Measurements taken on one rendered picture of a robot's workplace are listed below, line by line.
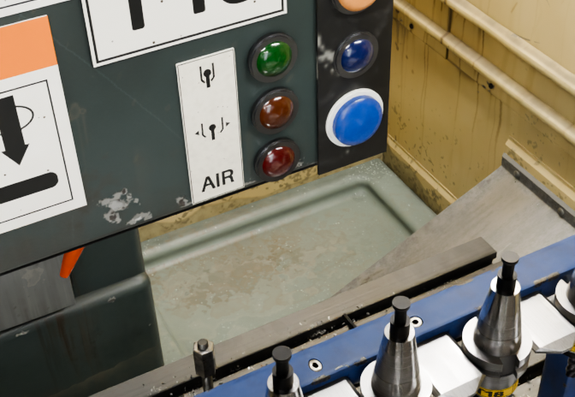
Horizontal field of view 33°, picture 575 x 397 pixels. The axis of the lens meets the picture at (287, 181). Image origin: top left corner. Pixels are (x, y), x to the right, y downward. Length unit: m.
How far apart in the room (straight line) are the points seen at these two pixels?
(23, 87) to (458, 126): 1.44
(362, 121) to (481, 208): 1.17
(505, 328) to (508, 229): 0.77
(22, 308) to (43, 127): 0.96
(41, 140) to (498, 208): 1.29
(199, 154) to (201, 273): 1.41
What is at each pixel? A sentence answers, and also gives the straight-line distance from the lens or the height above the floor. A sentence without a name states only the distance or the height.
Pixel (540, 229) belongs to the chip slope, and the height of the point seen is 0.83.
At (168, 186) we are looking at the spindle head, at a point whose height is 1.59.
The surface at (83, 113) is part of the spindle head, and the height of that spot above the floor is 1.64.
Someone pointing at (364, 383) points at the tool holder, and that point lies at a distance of 0.87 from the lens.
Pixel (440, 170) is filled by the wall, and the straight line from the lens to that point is 1.93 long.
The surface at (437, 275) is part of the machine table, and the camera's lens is 1.43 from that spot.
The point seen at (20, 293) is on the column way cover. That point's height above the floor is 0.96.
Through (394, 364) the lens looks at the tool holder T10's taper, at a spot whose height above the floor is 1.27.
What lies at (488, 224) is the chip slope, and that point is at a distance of 1.66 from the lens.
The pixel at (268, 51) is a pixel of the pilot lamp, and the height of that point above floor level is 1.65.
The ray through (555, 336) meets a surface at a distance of 0.94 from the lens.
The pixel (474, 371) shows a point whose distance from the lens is 0.90.
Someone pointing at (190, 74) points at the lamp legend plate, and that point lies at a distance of 0.46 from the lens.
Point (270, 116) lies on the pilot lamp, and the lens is 0.49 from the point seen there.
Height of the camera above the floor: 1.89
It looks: 39 degrees down
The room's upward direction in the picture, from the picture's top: 2 degrees counter-clockwise
